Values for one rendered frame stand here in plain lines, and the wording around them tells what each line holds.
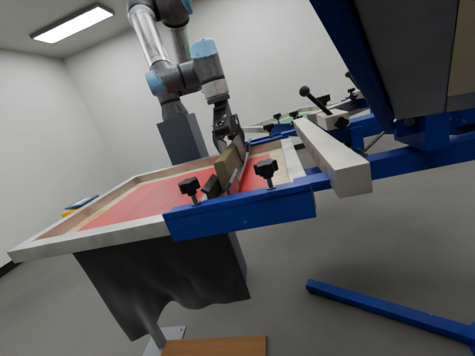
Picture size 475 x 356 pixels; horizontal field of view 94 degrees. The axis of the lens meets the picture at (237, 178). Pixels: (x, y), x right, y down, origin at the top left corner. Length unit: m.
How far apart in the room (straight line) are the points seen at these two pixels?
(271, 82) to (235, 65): 0.72
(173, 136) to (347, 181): 1.06
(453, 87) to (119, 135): 5.52
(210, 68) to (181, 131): 0.65
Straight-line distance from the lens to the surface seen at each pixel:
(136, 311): 0.90
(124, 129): 5.49
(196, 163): 1.03
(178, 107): 1.33
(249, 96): 4.49
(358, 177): 0.38
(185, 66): 0.79
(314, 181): 0.42
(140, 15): 1.01
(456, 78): 0.23
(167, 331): 1.73
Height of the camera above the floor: 1.17
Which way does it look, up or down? 18 degrees down
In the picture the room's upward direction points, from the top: 17 degrees counter-clockwise
